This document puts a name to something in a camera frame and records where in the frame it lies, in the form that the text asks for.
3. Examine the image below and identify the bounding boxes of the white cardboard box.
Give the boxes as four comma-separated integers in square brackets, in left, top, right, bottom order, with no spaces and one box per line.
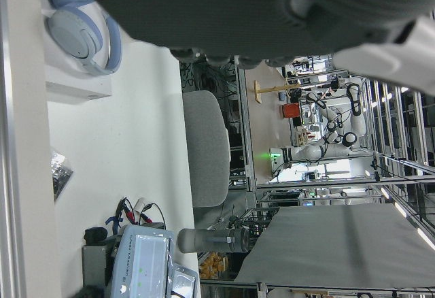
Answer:
[43,63,113,103]

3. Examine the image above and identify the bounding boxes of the green conveyor belt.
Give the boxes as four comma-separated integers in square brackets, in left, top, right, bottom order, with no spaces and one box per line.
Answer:
[0,0,27,298]

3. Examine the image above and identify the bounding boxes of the grey teach pendant touchscreen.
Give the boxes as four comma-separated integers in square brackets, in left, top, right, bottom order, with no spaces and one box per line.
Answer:
[168,265,200,298]
[103,225,176,298]

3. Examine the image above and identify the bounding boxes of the grey office chair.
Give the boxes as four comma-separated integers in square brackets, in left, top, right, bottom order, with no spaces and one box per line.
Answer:
[182,90,232,209]

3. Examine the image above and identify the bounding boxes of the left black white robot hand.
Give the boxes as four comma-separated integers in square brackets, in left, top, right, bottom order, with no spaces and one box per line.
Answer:
[74,0,435,97]

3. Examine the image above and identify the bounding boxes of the small bag of screws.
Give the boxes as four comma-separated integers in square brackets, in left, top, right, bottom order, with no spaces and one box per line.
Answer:
[50,151,74,203]

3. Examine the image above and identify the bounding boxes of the orange bin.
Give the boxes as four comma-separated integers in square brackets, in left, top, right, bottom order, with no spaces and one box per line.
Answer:
[281,103,302,119]

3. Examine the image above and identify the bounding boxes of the grey finned metal box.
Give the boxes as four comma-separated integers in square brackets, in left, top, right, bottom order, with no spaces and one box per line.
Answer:
[81,245,110,287]

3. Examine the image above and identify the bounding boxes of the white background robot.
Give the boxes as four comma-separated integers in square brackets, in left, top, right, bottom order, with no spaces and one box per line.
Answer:
[270,83,370,173]

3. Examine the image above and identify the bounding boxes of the red black clip leads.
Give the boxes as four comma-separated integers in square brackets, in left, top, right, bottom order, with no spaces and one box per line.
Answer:
[115,197,167,228]

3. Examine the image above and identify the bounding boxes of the light blue headphones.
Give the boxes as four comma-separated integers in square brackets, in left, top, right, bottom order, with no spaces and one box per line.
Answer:
[43,0,122,76]

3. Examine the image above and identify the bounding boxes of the wooden stand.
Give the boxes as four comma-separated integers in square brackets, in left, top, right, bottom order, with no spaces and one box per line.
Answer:
[253,80,302,105]

